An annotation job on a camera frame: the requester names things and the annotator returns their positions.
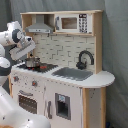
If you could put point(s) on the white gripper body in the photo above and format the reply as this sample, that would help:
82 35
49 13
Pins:
22 48

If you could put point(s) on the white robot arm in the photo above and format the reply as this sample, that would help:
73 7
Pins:
11 114

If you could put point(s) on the wooden toy kitchen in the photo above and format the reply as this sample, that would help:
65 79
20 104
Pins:
62 49

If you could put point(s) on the silver toy pot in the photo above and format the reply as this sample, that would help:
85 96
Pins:
32 62

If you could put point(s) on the grey range hood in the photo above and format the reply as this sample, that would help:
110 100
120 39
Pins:
39 25

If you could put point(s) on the black toy stovetop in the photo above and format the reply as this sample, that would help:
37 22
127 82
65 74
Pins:
43 67

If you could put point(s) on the left red stove knob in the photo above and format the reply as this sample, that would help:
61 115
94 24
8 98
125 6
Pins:
15 78

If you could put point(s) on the red stove knob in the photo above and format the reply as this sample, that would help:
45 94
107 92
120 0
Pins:
15 78
34 83

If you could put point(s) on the right red stove knob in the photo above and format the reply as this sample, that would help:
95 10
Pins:
34 83

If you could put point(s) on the toy microwave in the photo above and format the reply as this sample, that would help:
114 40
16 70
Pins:
73 23

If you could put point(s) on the toy oven door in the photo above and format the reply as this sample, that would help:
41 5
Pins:
28 101

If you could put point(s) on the black toy faucet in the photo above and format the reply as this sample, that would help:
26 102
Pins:
82 64

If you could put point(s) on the grey toy sink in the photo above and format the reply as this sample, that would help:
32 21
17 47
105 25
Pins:
73 74

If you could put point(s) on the cabinet door with dispenser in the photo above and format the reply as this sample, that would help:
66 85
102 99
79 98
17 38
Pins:
63 105

